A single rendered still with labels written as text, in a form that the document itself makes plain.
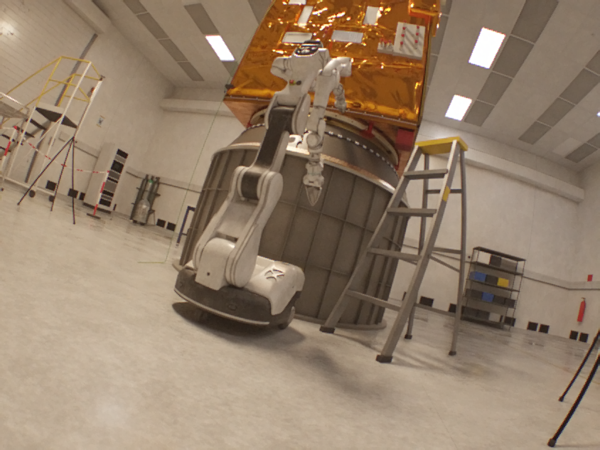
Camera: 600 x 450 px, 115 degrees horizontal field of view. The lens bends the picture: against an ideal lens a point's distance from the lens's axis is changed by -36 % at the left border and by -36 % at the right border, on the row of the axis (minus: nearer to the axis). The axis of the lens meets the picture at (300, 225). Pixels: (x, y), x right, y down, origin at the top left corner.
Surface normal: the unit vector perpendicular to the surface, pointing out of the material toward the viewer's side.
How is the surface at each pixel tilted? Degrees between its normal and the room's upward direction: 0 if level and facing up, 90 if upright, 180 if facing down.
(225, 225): 63
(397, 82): 90
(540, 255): 90
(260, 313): 89
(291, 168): 90
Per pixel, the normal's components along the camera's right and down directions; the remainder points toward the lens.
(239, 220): -0.12, -0.61
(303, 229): 0.07, -0.10
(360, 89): -0.25, -0.17
